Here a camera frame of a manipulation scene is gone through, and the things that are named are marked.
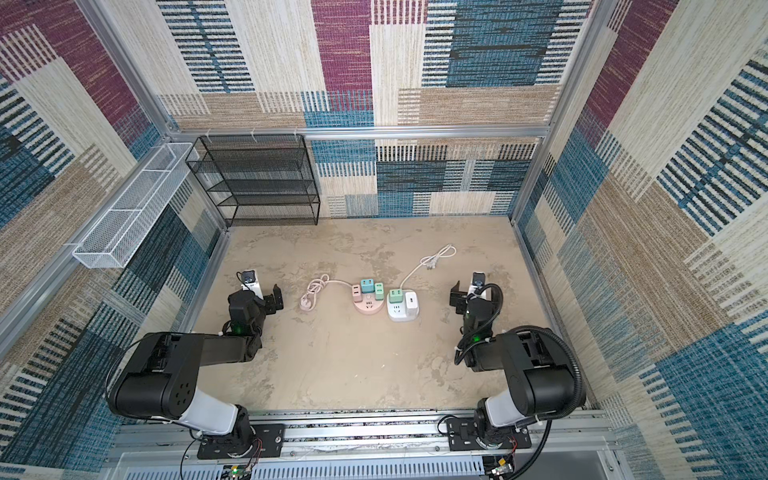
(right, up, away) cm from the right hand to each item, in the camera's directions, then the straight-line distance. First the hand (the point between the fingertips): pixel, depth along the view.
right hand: (475, 287), depth 91 cm
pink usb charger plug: (-36, -2, 0) cm, 36 cm away
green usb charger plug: (-29, -1, +1) cm, 29 cm away
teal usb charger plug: (-33, 0, +3) cm, 33 cm away
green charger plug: (-24, -3, 0) cm, 24 cm away
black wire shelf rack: (-73, +36, +17) cm, 83 cm away
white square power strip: (-23, -7, 0) cm, 24 cm away
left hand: (-66, +1, +1) cm, 66 cm away
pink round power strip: (-32, -6, +3) cm, 33 cm away
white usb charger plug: (-19, -3, -2) cm, 20 cm away
